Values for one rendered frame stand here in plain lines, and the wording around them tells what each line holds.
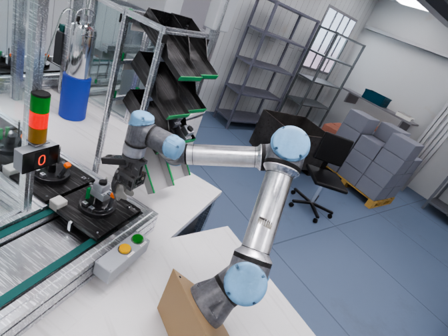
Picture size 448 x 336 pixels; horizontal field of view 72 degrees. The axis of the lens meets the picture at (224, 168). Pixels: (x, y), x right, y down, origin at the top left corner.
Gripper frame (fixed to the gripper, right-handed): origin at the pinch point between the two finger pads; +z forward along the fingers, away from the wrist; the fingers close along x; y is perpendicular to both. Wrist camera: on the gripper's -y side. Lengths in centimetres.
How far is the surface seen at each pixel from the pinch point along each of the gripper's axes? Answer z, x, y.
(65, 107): 13, 52, -86
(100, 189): -0.3, -2.2, -6.2
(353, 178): 85, 404, 123
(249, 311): 21, 10, 63
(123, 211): 10.0, 5.8, 0.6
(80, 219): 10.0, -9.5, -6.3
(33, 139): -20.7, -21.1, -18.1
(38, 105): -31.9, -20.8, -17.7
